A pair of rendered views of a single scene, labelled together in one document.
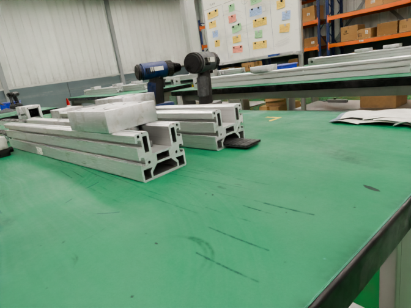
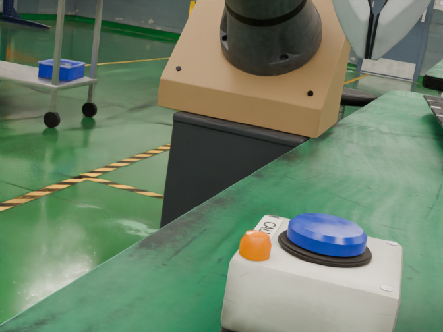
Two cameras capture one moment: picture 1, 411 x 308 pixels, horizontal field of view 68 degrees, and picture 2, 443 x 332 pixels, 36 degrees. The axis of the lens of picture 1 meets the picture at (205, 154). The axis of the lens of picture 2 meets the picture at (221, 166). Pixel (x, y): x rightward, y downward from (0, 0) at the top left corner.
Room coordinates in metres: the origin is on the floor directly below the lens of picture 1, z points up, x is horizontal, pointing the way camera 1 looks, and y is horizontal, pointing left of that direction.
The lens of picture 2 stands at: (0.69, 0.40, 0.96)
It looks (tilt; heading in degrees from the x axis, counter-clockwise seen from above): 14 degrees down; 58
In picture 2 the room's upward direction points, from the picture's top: 8 degrees clockwise
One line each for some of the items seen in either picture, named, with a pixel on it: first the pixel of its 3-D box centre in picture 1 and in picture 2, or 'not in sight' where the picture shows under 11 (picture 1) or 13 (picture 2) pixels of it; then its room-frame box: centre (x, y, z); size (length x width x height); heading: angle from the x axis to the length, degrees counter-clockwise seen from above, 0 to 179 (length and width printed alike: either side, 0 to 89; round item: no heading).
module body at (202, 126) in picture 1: (129, 122); not in sight; (0.94, 0.22, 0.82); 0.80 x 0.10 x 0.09; 44
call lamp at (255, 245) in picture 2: not in sight; (256, 242); (0.87, 0.64, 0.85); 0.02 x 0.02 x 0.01
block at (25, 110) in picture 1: (30, 113); not in sight; (2.02, 1.09, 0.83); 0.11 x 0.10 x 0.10; 132
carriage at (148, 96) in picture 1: (126, 107); not in sight; (0.94, 0.22, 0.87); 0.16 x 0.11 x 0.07; 44
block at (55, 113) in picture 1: (66, 120); not in sight; (1.25, 0.54, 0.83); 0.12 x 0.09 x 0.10; 134
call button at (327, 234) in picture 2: not in sight; (325, 241); (0.91, 0.64, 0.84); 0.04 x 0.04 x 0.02
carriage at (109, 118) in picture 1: (112, 122); not in sight; (0.63, 0.18, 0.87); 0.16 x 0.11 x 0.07; 44
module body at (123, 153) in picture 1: (69, 138); not in sight; (0.80, 0.35, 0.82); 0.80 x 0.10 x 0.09; 44
